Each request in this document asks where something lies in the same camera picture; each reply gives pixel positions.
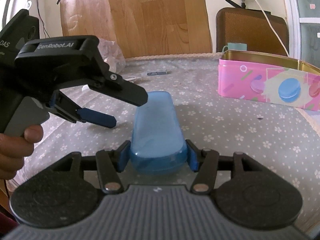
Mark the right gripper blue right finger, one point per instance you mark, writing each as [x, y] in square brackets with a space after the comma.
[195, 157]

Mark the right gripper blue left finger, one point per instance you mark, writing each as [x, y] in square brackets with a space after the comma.
[122, 155]

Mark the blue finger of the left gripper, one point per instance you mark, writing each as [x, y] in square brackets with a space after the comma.
[97, 118]
[116, 87]

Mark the blue plastic case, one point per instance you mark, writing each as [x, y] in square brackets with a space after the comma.
[157, 144]

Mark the person's left hand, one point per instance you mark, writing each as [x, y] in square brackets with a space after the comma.
[13, 150]

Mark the clear plastic bag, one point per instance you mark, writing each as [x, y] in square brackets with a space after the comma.
[112, 55]

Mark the grey floral tablecloth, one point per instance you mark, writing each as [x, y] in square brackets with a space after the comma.
[282, 138]

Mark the pink macaron tin box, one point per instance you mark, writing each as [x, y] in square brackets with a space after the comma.
[268, 78]

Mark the teal mug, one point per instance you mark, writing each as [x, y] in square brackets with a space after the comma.
[235, 46]

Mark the brown chair back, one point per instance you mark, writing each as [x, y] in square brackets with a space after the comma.
[261, 32]

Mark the white window frame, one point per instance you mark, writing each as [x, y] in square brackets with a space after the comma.
[303, 24]

